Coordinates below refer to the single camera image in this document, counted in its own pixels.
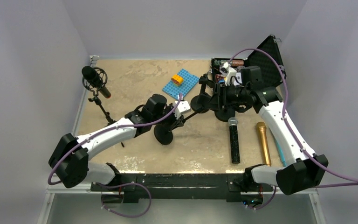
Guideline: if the orange yellow toy brick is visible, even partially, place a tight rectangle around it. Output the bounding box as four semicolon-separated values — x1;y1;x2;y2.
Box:
171;74;184;86

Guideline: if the blue handheld microphone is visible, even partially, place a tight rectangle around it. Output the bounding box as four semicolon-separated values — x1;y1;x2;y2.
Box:
275;139;287;167

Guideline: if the black condenser microphone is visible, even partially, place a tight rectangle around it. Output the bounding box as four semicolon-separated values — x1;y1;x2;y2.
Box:
81;66;111;98

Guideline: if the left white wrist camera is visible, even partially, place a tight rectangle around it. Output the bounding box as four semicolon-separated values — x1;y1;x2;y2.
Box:
174;100;191;119

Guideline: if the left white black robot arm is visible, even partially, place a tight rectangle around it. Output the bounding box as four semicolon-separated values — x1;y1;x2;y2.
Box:
48;94;191;191

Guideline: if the black poker chip case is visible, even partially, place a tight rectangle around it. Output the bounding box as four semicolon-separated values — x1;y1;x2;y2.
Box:
210;35;286;87

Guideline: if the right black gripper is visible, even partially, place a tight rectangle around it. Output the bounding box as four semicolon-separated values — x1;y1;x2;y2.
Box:
205;82;249;110

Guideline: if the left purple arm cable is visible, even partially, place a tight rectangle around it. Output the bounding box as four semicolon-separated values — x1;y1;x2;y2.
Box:
47;93;183;186

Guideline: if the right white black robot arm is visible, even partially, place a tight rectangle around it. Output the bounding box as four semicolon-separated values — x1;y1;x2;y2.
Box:
194;66;329;195

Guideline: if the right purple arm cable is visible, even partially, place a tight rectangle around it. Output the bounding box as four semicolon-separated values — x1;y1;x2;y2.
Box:
228;48;358;189

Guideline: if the black tripod shock-mount stand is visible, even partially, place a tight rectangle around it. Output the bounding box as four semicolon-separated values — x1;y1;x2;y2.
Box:
82;67;125;148

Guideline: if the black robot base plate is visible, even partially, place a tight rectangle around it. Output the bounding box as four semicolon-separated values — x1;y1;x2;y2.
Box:
90;172;273;203

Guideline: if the gold handheld microphone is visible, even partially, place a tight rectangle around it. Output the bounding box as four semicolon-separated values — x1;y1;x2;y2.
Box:
256;122;272;167

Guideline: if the blue studded baseplate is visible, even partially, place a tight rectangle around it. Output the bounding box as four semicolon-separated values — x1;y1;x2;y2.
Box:
162;69;200;99

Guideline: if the black silver-grille microphone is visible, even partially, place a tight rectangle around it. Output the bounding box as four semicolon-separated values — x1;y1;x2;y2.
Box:
227;117;241;164

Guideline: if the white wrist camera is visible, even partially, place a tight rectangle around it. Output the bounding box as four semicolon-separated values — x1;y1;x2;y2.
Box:
220;62;237;86
174;100;191;119

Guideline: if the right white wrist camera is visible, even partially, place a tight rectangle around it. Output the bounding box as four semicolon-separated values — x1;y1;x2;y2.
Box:
220;62;237;86

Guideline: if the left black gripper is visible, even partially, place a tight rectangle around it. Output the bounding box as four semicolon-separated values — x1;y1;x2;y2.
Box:
151;102;183;132

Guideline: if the black round-base mic stand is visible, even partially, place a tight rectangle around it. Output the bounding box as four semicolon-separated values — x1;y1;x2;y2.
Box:
190;72;215;113

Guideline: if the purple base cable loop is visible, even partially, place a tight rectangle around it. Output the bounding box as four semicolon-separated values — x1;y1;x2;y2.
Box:
100;182;153;218

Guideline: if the black stand with shock mount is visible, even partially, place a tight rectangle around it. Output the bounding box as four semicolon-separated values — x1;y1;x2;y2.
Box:
214;105;252;122

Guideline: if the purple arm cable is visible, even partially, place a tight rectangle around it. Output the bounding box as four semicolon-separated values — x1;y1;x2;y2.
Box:
228;48;358;189
47;93;183;186

